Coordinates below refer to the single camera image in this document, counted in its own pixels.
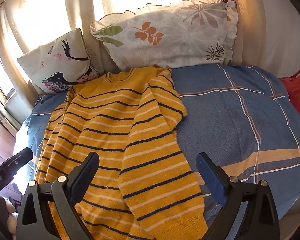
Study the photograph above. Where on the yellow striped knit sweater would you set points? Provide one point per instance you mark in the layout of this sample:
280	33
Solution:
144	187

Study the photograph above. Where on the white leaf print pillow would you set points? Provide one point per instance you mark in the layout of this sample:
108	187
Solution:
187	33

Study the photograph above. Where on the beige window curtain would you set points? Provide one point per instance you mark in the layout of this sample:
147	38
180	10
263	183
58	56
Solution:
26	24

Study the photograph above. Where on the blue plaid bed sheet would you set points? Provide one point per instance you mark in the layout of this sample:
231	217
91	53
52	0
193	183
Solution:
240	116

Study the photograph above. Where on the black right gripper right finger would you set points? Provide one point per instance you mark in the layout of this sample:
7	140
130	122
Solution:
260	220

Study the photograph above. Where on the small floral bird cushion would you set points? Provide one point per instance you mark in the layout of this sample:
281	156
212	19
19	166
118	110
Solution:
57	66

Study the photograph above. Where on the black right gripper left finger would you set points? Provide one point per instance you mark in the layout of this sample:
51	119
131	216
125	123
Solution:
35	219

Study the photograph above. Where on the red cloth at bedside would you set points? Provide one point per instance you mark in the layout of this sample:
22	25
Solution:
292	85

